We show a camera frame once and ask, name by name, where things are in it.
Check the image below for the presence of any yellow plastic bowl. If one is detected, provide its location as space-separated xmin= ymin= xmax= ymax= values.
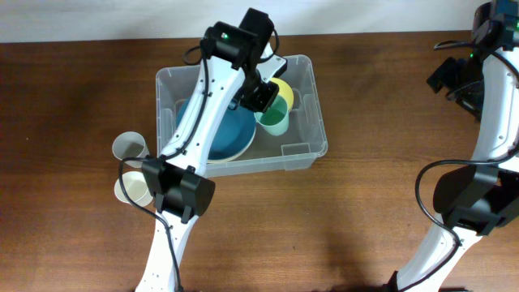
xmin=270 ymin=78 xmax=294 ymax=111

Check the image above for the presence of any mint green plastic cup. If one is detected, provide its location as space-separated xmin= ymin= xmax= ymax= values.
xmin=254 ymin=96 xmax=290 ymax=136

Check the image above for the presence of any blue plate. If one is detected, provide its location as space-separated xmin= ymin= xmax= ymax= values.
xmin=175 ymin=97 xmax=257 ymax=161

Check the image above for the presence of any cream plate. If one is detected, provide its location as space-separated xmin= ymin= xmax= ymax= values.
xmin=175 ymin=133 xmax=256 ymax=165

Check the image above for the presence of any clear plastic storage container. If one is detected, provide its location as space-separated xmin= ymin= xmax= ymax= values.
xmin=156 ymin=54 xmax=328 ymax=178

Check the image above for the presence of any grey plastic cup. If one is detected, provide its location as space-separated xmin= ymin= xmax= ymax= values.
xmin=112 ymin=131 xmax=150 ymax=161

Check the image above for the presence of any cream plastic cup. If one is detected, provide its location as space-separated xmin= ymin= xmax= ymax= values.
xmin=122 ymin=171 xmax=153 ymax=207

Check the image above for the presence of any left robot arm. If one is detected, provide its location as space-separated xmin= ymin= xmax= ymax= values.
xmin=136 ymin=19 xmax=286 ymax=291

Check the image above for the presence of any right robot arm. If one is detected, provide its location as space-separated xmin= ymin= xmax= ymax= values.
xmin=385 ymin=42 xmax=518 ymax=291

